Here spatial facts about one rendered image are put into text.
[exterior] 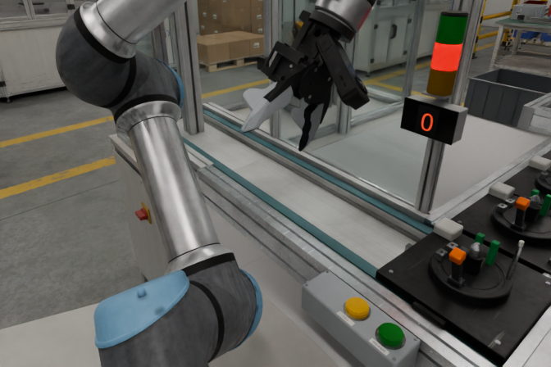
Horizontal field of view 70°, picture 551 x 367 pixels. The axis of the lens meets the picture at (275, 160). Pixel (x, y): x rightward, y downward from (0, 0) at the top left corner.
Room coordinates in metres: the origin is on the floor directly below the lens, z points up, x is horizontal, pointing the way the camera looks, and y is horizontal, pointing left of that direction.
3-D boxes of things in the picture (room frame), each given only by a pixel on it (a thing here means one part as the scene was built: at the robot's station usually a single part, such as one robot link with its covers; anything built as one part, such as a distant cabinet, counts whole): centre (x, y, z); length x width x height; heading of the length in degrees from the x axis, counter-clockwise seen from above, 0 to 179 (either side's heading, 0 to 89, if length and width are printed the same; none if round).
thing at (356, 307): (0.49, -0.14, 0.96); 0.04 x 0.04 x 0.02
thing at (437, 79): (0.78, -0.34, 1.28); 0.05 x 0.05 x 0.05
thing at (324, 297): (0.49, -0.14, 0.93); 0.21 x 0.07 x 0.06; 39
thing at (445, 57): (0.78, -0.34, 1.33); 0.05 x 0.05 x 0.05
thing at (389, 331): (0.43, -0.18, 0.96); 0.04 x 0.04 x 0.02
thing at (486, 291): (0.55, -0.36, 0.98); 0.14 x 0.14 x 0.02
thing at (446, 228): (0.69, -0.38, 0.97); 0.05 x 0.05 x 0.04; 39
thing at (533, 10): (5.49, -3.34, 0.90); 0.40 x 0.30 x 0.17; 134
